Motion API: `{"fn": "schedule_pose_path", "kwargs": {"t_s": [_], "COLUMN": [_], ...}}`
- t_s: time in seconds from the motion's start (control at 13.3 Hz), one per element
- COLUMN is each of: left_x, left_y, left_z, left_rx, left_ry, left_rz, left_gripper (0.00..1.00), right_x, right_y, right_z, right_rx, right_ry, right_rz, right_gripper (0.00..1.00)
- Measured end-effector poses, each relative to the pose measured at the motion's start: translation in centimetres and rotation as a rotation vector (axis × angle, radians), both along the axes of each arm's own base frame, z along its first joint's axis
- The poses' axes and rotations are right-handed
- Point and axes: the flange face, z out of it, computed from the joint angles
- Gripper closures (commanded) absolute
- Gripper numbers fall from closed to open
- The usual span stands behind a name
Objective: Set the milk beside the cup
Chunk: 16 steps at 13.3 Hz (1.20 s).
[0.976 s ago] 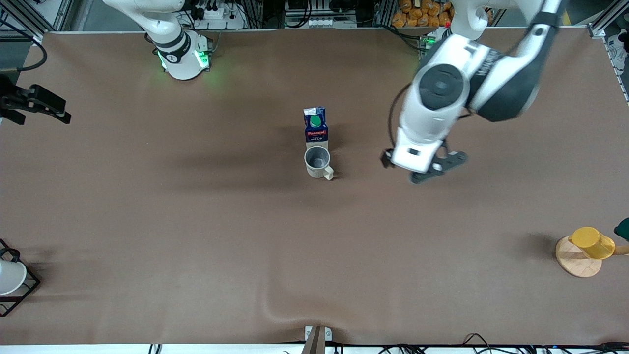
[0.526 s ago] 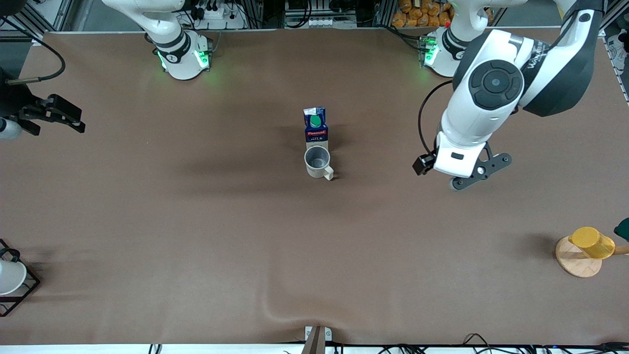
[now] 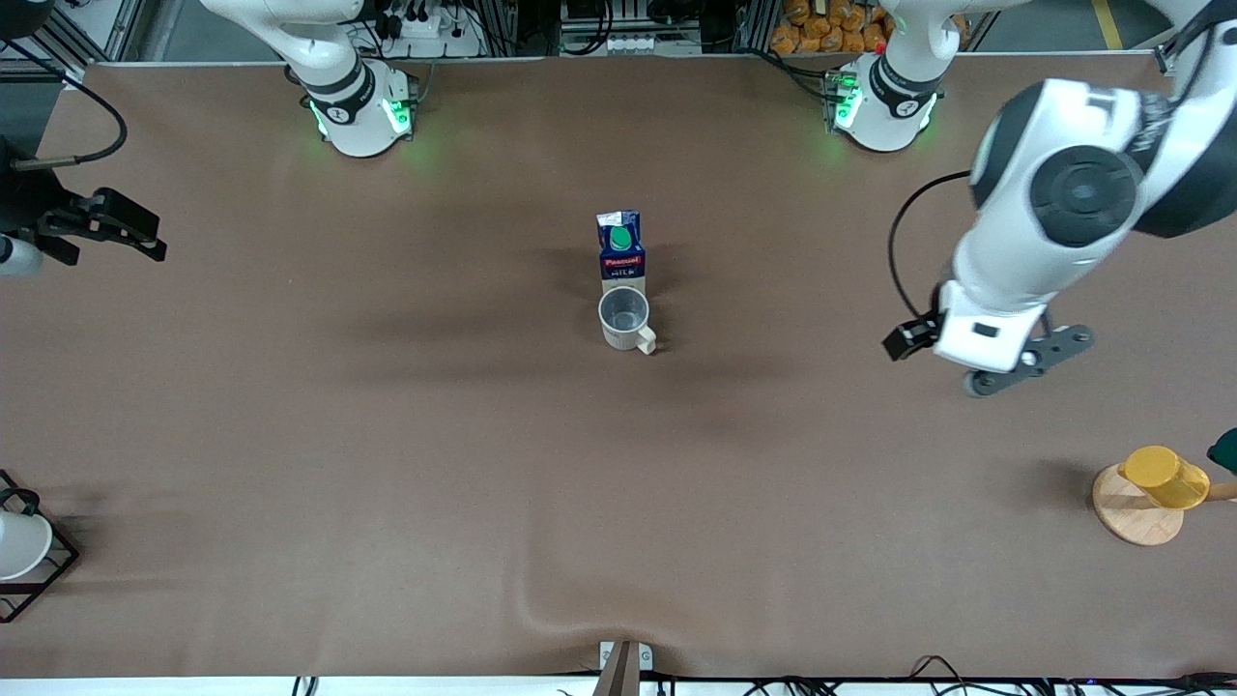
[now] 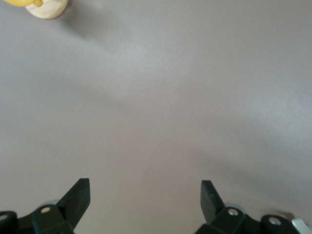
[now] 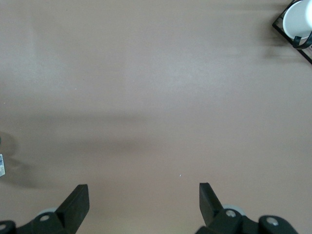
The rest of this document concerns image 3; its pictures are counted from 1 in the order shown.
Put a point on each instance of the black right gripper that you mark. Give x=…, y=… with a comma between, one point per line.
x=29, y=206

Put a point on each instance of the white power strip with plugs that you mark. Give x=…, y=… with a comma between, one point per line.
x=435, y=43

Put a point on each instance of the beige grey mug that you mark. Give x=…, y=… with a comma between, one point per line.
x=618, y=336

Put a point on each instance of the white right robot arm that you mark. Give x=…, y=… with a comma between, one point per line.
x=358, y=116

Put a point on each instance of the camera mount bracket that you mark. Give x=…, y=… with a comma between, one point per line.
x=623, y=677

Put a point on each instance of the orange snack bag pile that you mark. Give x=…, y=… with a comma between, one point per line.
x=821, y=29

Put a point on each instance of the small black left connector box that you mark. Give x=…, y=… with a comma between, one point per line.
x=908, y=340

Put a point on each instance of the blue white milk carton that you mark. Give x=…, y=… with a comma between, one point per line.
x=623, y=266

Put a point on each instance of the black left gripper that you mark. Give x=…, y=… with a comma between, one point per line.
x=906, y=339

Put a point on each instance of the white cup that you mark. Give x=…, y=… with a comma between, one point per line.
x=19, y=546

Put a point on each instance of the slim white power strip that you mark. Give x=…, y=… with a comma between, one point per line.
x=638, y=44

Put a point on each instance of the yellow cup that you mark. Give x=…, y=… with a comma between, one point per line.
x=1165, y=478

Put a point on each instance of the wooden stand peg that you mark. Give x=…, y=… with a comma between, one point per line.
x=1223, y=492

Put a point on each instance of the round wooden stand base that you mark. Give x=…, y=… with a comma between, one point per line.
x=1131, y=522

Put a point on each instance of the aluminium frame strut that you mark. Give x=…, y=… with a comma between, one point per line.
x=1171, y=64
x=121, y=29

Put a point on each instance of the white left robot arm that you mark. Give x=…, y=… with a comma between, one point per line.
x=1005, y=242

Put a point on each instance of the dark green object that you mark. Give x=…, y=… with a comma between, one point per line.
x=1225, y=452

